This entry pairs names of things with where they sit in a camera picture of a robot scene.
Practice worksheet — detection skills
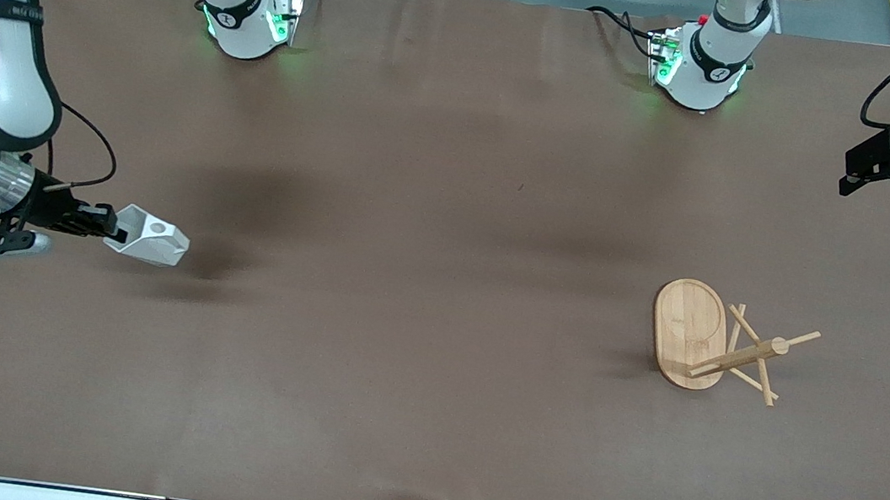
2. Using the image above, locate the white faceted cup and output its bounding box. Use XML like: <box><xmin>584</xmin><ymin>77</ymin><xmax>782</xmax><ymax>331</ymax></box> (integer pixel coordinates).
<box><xmin>102</xmin><ymin>201</ymin><xmax>194</xmax><ymax>271</ymax></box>

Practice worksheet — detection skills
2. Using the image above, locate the black left arm base cable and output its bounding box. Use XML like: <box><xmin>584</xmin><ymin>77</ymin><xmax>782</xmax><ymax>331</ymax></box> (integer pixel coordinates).
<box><xmin>582</xmin><ymin>3</ymin><xmax>666</xmax><ymax>61</ymax></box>

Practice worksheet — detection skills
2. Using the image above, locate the wooden cup rack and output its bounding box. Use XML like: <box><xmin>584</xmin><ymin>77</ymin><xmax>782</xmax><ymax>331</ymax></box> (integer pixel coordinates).
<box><xmin>642</xmin><ymin>274</ymin><xmax>828</xmax><ymax>413</ymax></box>

